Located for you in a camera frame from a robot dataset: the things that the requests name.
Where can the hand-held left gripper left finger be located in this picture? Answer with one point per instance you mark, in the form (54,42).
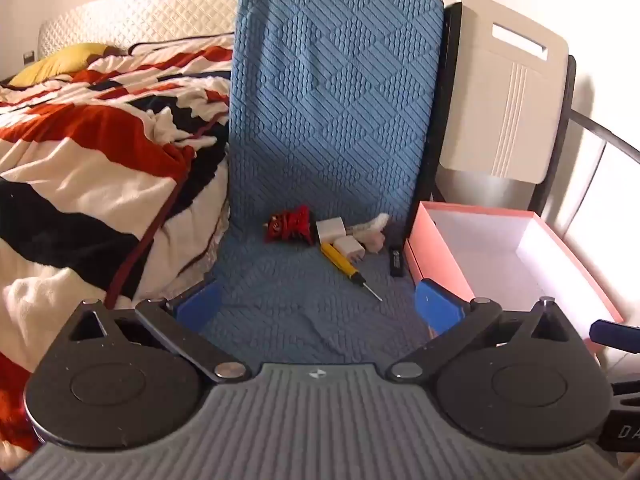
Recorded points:
(200,306)

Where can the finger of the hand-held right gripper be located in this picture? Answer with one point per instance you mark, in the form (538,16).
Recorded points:
(615,336)

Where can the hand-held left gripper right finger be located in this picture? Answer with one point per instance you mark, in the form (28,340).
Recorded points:
(440,306)

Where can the pink cardboard box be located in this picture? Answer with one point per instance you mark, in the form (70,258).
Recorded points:
(431,260)

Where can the white plush toy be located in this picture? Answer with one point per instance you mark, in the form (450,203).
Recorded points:
(372,232)

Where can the yellow screwdriver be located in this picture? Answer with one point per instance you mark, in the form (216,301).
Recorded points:
(335,257)

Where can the red plush toy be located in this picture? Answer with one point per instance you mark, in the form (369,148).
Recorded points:
(290,225)

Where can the large white charger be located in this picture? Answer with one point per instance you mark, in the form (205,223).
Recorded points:
(330,229)

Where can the black flash drive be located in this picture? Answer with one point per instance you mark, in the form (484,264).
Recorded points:
(396,260)

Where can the small white charger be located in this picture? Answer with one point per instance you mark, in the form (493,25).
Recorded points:
(347,248)

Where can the red white black striped blanket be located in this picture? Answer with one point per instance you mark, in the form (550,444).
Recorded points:
(75,170)

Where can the blue textured mat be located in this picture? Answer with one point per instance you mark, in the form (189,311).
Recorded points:
(325,110)

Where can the yellow pillow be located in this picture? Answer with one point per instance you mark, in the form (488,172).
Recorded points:
(55,67)

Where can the white quilted headboard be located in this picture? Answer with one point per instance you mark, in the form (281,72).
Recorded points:
(150,15)

